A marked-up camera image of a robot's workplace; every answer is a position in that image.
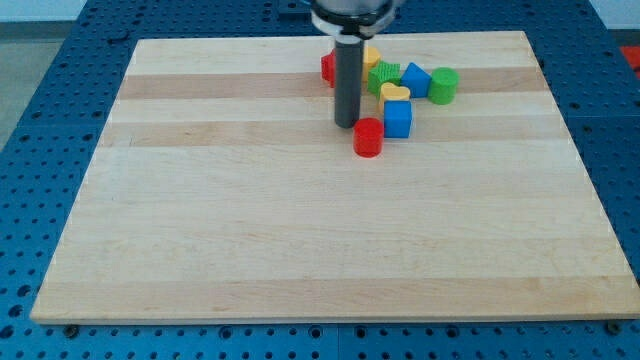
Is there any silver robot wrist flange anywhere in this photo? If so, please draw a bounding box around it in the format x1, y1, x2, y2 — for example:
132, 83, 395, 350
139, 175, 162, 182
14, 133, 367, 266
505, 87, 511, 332
310, 0, 396, 38

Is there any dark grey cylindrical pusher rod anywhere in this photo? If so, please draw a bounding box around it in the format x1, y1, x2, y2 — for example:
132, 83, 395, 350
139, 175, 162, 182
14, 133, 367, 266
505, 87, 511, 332
334, 36, 364, 129

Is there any green star block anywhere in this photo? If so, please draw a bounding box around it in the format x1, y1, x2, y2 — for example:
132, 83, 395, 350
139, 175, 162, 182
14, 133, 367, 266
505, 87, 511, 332
367, 61, 401, 97

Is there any red object at right edge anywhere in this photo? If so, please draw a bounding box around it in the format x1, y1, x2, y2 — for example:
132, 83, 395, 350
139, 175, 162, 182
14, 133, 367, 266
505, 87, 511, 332
620, 45, 640, 78

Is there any yellow heart block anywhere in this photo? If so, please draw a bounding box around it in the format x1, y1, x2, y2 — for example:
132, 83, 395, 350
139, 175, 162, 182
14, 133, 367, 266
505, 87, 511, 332
378, 82, 411, 113

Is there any wooden board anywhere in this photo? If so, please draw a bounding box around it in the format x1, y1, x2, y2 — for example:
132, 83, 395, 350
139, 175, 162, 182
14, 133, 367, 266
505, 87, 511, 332
31, 31, 639, 325

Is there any red cylinder block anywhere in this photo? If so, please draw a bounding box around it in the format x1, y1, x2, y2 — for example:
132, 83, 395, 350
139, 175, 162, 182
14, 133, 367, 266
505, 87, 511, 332
353, 118, 384, 158

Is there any blue triangle block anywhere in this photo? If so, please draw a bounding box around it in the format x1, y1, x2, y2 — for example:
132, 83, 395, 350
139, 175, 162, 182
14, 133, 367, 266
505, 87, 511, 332
400, 62, 431, 98

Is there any red block behind rod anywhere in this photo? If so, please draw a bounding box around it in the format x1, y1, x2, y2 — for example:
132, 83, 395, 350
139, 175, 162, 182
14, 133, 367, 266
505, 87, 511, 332
321, 50, 335, 88

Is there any green cylinder block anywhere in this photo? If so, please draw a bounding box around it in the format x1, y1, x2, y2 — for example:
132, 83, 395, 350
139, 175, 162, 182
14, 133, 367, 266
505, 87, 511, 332
428, 67, 460, 105

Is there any blue cube block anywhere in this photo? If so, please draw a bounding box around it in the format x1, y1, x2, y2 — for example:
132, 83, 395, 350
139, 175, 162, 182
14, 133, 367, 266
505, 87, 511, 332
384, 100, 413, 138

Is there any yellow hexagon block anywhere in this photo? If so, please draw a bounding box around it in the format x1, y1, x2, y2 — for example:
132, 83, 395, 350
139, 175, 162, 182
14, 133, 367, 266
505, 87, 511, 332
362, 46, 381, 83

